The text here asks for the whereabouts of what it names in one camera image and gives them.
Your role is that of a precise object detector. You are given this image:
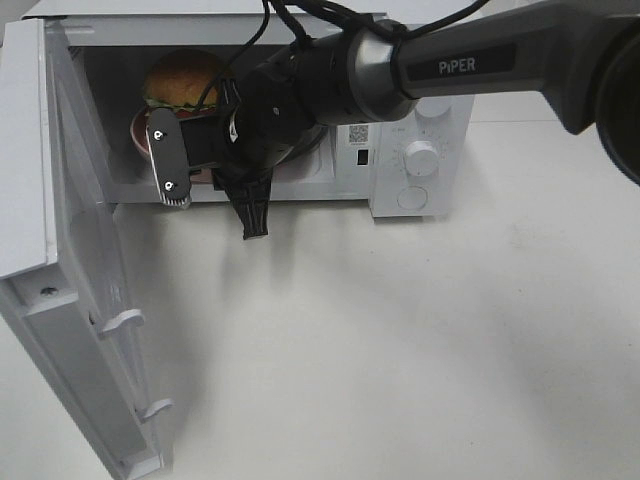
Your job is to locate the white microwave door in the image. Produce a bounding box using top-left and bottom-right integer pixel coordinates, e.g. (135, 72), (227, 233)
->
(1, 18), (172, 479)

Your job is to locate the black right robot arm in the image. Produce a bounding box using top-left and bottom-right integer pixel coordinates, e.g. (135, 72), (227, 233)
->
(181, 1), (639, 238)

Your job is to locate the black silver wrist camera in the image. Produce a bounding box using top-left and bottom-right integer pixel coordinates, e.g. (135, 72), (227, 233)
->
(146, 108), (191, 208)

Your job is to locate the white microwave oven body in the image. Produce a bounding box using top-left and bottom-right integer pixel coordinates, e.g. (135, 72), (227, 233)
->
(28, 1), (473, 217)

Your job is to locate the black camera cable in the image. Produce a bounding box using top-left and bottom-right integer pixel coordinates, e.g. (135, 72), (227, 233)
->
(194, 0), (491, 114)

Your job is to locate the toy hamburger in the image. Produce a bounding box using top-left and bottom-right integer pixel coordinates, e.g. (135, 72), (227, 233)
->
(142, 49), (233, 118)

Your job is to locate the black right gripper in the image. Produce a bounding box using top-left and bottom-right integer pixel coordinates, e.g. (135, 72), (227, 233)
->
(179, 77), (311, 241)

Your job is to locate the white dial knob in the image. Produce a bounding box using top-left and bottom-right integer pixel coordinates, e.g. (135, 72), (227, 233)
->
(404, 141), (440, 177)
(415, 97), (452, 119)

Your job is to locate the pink round plate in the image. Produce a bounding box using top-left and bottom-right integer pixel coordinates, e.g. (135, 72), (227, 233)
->
(129, 107), (212, 184)

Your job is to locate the round white door button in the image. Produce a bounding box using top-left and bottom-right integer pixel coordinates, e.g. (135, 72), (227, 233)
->
(397, 186), (429, 211)

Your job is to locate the white warning label sticker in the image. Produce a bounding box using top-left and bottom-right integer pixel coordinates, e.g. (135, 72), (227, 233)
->
(337, 124), (371, 147)

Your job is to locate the glass microwave turntable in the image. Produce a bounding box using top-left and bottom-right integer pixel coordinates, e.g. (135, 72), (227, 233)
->
(279, 125), (328, 166)

